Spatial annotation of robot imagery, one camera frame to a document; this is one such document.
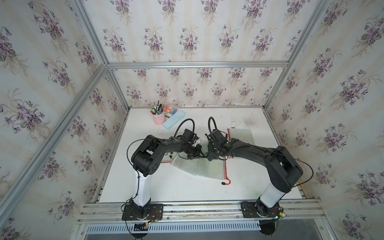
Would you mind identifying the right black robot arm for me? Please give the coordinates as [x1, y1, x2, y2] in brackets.
[207, 117, 303, 218]

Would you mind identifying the light blue pencil case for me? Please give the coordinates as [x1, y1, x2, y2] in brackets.
[162, 110, 186, 130]

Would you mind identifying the mesh document bag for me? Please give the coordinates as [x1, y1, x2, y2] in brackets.
[161, 152, 174, 163]
[171, 141, 230, 185]
[228, 128, 255, 145]

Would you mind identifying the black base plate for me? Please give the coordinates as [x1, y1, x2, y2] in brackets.
[122, 203, 164, 221]
[241, 200, 284, 218]

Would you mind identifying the pink pen cup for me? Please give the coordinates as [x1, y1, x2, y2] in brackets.
[153, 113, 166, 125]

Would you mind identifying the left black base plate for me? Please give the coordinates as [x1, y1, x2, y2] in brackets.
[122, 203, 164, 221]

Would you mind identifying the colourful marker box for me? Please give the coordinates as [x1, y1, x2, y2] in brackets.
[163, 105, 178, 118]

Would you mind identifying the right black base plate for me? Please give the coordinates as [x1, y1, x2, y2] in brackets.
[241, 200, 284, 218]

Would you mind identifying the aluminium mounting rail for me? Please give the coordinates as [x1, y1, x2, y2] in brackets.
[76, 199, 326, 224]

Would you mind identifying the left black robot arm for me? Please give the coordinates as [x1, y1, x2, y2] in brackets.
[127, 119, 205, 212]

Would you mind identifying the white ventilation grille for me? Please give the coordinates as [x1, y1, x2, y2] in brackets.
[85, 221, 261, 235]

